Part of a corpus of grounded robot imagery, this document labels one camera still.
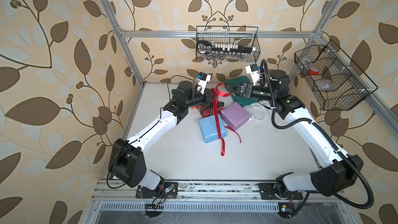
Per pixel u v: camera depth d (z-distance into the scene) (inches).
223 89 28.4
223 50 32.4
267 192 29.0
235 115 36.9
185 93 23.0
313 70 31.8
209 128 35.3
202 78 25.6
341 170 15.2
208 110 37.7
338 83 28.5
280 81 20.1
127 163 16.5
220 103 38.9
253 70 24.3
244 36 35.9
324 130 17.5
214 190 29.7
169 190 29.0
